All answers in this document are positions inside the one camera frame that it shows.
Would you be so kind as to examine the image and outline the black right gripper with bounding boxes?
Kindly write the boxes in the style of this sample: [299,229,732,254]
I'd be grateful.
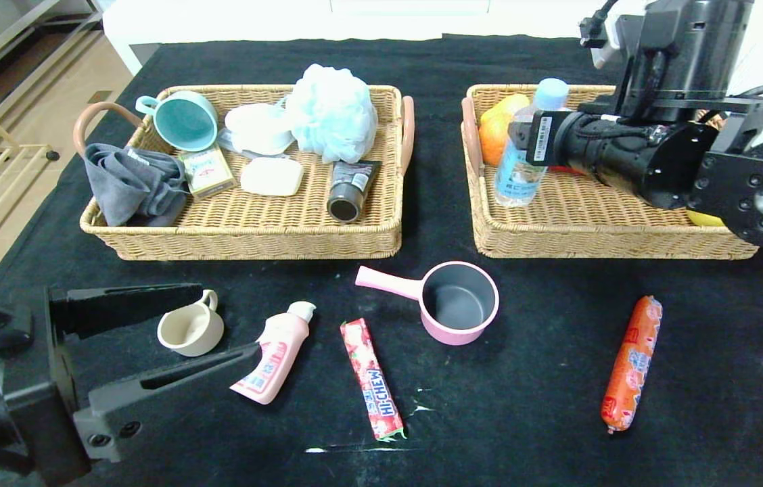
[507,110,597,166]

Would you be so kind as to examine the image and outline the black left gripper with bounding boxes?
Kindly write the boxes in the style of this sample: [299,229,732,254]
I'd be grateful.
[0,283,262,487]

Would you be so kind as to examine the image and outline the clear bottle blue cap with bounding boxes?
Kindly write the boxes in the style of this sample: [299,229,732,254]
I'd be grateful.
[493,78,570,208]

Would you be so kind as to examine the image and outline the beige mug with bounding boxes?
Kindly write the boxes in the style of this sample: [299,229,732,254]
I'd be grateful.
[157,289,225,357]

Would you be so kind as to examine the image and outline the orange sausage stick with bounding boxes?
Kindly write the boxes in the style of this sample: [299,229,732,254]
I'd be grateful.
[600,296,664,434]

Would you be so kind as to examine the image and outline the orange fruit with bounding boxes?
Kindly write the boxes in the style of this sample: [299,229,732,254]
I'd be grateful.
[478,114,514,167]

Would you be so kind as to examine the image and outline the small yellow fruit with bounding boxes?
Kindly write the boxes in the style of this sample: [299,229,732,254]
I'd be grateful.
[481,93,531,126]

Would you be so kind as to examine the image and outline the pink detergent bottle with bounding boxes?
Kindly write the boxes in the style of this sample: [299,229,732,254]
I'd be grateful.
[230,301,317,405]

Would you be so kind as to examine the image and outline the grey folded towel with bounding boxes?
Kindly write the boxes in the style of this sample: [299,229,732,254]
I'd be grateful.
[84,143,190,227]

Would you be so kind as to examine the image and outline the pink saucepan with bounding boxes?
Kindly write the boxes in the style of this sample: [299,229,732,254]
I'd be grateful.
[355,261,500,346]

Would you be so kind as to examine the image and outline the black cosmetic tube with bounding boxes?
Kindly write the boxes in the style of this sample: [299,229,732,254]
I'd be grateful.
[326,160,383,225]

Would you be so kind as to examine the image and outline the light blue bath loofah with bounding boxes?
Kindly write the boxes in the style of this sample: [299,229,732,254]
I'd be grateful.
[285,64,379,165]

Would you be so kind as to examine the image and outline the small green cream box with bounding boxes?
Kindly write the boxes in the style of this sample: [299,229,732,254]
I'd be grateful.
[179,144,237,200]

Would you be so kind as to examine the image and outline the yellow lemon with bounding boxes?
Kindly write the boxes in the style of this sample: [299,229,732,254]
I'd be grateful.
[686,208,727,228]

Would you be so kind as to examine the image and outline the white soap bar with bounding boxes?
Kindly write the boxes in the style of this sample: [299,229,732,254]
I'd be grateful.
[240,157,304,198]

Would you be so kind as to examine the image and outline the teal ceramic mug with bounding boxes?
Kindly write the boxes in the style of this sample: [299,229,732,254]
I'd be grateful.
[135,91,219,153]

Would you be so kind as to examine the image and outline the red Hi-Chew candy stick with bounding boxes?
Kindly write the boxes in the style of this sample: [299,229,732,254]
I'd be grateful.
[340,318,407,442]

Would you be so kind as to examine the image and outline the white round container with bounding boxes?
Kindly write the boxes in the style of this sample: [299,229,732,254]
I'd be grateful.
[224,103,296,156]

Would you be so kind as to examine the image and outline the black table cloth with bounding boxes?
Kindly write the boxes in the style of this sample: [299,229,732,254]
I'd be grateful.
[0,34,763,487]

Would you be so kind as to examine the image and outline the white cabinet furniture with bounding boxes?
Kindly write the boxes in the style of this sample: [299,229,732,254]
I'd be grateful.
[103,0,626,76]

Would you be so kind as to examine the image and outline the wicker basket brown handles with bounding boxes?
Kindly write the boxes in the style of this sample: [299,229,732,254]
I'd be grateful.
[461,84,763,260]
[72,84,416,261]

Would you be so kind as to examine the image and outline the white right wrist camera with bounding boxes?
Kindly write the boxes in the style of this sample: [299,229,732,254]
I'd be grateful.
[584,14,626,70]

